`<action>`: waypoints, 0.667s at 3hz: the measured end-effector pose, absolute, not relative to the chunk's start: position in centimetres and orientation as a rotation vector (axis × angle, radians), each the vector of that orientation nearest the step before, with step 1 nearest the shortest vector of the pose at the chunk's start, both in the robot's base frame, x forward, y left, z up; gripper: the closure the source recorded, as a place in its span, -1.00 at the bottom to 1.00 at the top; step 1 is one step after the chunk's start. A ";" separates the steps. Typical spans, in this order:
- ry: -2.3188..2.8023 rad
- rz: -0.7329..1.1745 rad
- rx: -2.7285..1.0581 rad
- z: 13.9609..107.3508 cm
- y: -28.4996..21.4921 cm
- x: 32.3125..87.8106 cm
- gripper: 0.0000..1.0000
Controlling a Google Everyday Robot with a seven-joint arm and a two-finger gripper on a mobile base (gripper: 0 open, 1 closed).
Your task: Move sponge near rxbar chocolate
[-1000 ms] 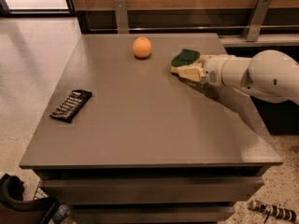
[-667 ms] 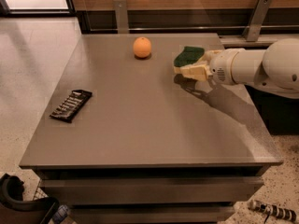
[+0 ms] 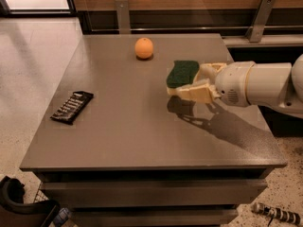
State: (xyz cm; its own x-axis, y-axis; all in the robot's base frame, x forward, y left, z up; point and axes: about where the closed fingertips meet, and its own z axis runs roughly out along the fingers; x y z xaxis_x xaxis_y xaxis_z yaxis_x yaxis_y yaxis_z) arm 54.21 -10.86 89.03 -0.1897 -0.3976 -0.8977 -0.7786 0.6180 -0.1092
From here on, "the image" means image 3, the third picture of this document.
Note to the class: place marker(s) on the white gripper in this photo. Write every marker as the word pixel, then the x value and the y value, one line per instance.
pixel 232 83

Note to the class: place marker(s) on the green and yellow sponge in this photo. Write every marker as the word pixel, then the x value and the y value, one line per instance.
pixel 181 74

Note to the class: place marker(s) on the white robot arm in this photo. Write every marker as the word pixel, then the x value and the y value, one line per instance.
pixel 277 86

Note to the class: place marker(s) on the black rxbar chocolate bar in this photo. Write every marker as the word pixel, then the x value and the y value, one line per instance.
pixel 72 107

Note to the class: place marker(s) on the orange fruit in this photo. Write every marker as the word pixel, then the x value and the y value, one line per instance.
pixel 143 48

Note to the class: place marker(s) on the grey upper drawer front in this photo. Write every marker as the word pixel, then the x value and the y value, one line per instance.
pixel 154 193

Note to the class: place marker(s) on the grey drawer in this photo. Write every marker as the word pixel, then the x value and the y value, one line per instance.
pixel 156 218
pixel 154 193

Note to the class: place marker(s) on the grey lower drawer front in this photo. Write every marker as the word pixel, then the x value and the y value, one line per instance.
pixel 156 218

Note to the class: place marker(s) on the striped black white cylinder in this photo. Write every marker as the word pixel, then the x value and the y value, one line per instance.
pixel 277 213

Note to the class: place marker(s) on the blue small object on floor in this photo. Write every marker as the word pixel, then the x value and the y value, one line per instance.
pixel 62 217

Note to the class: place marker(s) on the black chair part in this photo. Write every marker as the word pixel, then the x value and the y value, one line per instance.
pixel 15 213

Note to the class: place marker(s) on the right metal wall bracket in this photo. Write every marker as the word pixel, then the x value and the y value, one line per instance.
pixel 255 31

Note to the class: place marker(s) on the metal wall bracket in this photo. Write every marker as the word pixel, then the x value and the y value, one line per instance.
pixel 123 16
pixel 255 31

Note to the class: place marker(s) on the left metal wall bracket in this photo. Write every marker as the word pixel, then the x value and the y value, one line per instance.
pixel 123 16

